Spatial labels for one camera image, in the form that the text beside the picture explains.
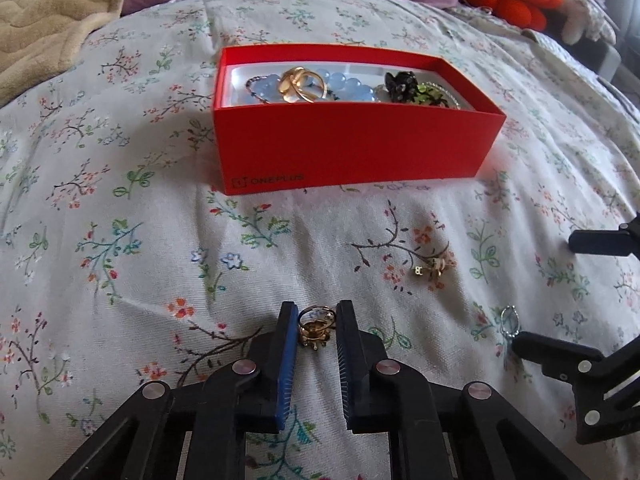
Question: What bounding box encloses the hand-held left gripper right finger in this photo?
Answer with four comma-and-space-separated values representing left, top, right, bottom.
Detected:
336, 300, 594, 480

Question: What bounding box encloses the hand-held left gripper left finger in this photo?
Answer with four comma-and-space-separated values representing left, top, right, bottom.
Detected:
50, 301, 299, 480

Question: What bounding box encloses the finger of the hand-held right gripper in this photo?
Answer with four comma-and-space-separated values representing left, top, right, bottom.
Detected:
512, 331, 640, 446
568, 212, 640, 261

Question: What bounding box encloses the gold crown ring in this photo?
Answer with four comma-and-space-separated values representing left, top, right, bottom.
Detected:
297, 305, 337, 350

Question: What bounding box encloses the silver oval ring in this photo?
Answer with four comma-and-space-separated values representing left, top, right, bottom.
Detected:
497, 305, 520, 345

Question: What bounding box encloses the red cardboard box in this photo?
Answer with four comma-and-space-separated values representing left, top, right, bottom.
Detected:
212, 44, 507, 196

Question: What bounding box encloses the green bead bracelet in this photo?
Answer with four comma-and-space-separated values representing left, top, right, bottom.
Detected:
410, 82, 446, 108

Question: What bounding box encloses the black flower ornament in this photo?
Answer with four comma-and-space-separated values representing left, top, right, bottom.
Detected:
382, 71, 421, 103

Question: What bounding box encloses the large gold ring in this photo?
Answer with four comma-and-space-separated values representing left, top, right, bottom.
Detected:
276, 66, 328, 106

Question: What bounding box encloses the blue bead bracelet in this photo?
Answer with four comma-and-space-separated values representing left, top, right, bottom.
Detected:
248, 67, 378, 106

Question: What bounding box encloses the small gold charm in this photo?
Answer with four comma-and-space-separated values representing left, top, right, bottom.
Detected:
412, 255, 457, 279

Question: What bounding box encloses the grey box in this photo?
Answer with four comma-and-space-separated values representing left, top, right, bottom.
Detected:
592, 40, 622, 81

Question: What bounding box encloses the floral bedsheet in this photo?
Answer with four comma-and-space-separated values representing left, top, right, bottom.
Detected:
0, 0, 640, 480

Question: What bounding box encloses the white plush piece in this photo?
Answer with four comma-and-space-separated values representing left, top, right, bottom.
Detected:
560, 0, 588, 45

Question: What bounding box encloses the beige quilted blanket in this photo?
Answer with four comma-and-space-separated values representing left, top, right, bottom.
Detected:
0, 0, 141, 108

